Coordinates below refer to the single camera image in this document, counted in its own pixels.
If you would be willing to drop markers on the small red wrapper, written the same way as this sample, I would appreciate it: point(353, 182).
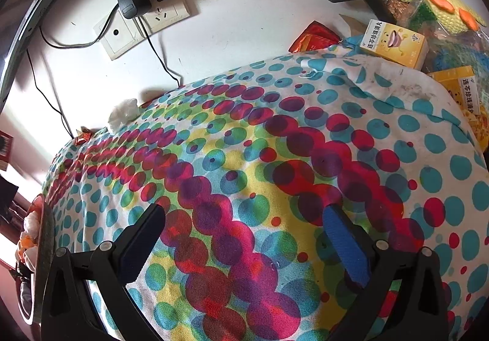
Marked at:
point(83, 136)

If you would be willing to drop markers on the colourful dotted blanket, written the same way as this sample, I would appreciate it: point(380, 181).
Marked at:
point(248, 173)

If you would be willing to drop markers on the brown snack packet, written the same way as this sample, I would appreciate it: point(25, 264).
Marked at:
point(395, 1)

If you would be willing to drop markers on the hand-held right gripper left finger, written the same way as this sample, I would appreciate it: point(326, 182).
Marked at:
point(141, 249)

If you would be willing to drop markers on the bag of knitted items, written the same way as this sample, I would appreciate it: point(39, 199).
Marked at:
point(454, 47)

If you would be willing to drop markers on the white wall socket plate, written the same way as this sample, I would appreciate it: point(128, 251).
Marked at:
point(120, 37)

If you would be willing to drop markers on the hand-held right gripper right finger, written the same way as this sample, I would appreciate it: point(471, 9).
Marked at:
point(344, 241)

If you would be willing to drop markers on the large red wrapper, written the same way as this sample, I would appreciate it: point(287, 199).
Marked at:
point(313, 37)

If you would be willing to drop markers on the yellow medicine box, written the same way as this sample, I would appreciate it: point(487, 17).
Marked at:
point(466, 96)
point(393, 45)

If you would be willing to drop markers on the yellow knitted duck toy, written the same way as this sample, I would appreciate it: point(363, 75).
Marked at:
point(443, 1)

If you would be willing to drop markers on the red round basin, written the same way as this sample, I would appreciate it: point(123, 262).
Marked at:
point(46, 249)

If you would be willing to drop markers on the black television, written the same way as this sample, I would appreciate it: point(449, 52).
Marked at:
point(23, 20)

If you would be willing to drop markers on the white power outlet plate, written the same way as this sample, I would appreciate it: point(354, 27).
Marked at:
point(170, 14)

